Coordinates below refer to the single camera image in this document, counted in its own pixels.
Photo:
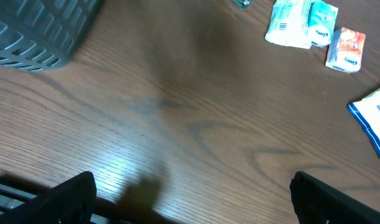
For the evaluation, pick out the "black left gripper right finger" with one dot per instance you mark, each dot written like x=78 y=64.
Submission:
x=317 y=202

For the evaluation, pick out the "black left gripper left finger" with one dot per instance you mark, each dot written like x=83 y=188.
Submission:
x=59 y=202

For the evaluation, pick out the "white blue snack bag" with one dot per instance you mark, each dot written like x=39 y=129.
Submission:
x=367 y=114

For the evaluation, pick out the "orange tissue pack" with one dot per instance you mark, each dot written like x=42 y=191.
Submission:
x=346 y=50

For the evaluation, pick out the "light green wipes pack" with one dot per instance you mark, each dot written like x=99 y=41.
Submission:
x=289 y=23

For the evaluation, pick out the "green tissue pack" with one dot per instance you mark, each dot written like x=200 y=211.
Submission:
x=321 y=23

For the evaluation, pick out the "grey plastic shopping basket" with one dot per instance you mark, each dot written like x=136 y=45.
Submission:
x=37 y=35

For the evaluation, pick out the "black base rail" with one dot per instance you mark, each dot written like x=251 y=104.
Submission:
x=9 y=196

